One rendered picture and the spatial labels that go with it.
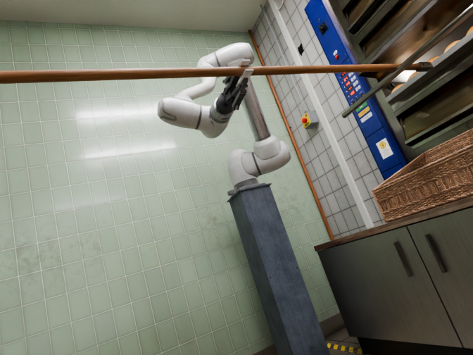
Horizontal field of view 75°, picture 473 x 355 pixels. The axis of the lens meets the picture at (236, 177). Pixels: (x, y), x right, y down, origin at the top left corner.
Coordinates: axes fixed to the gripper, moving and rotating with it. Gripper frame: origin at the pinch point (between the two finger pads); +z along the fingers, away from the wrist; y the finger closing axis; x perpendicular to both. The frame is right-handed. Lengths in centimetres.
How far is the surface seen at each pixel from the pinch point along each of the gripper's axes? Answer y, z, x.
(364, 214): 54, -79, -107
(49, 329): 60, -120, 82
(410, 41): -18, -2, -102
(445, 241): 73, 1, -54
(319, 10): -82, -44, -106
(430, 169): 48, 4, -60
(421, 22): -19, 9, -97
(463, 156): 48, 16, -60
